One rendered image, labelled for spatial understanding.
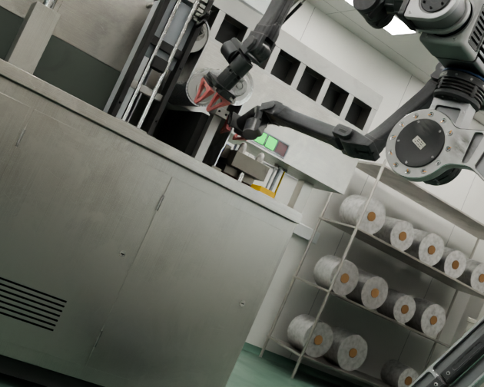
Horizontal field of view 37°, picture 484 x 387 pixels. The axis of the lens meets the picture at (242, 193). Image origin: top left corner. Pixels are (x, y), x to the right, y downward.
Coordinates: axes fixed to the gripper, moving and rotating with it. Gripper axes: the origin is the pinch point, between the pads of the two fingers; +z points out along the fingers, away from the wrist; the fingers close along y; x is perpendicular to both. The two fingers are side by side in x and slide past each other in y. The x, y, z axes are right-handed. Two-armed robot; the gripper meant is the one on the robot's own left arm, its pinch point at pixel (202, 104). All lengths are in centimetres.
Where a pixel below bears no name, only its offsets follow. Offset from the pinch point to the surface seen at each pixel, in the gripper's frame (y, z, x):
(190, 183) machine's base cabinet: -17.4, 24.0, 3.3
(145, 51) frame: 5.8, 5.0, -32.3
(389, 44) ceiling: -326, -61, -248
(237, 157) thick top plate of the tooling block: -47, 15, -18
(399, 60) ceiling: -356, -58, -252
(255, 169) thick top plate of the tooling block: -56, 14, -15
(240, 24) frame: -55, -16, -79
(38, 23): 29, 24, -54
